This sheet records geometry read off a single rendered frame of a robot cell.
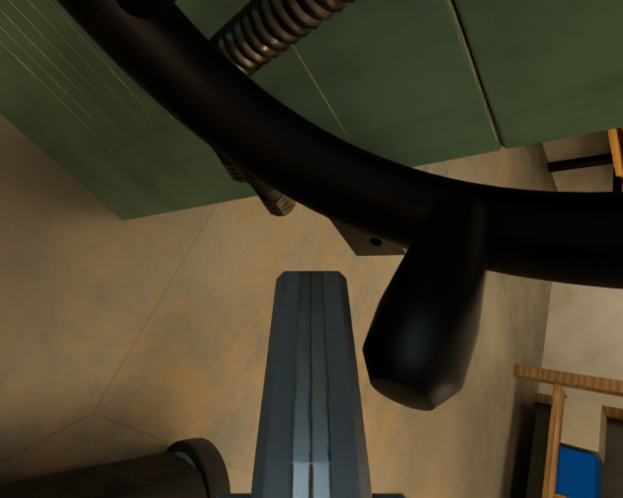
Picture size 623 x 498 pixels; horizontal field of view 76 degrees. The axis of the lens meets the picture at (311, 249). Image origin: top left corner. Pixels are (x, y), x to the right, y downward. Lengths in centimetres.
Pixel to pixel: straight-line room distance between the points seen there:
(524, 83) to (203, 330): 82
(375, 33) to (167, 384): 80
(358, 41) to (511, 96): 11
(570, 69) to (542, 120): 4
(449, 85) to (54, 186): 69
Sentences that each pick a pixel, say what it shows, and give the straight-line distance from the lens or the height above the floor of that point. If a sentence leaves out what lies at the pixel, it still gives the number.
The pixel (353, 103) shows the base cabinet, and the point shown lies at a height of 61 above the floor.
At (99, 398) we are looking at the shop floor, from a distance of 89.
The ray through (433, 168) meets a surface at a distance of 45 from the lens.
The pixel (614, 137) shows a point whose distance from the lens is 315.
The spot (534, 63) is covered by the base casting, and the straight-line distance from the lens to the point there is 31.
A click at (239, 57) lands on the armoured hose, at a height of 66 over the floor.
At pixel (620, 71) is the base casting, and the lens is 31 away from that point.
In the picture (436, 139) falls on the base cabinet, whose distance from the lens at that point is 35.
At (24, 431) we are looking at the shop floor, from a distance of 87.
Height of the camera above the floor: 81
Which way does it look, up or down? 43 degrees down
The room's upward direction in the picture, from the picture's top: 88 degrees clockwise
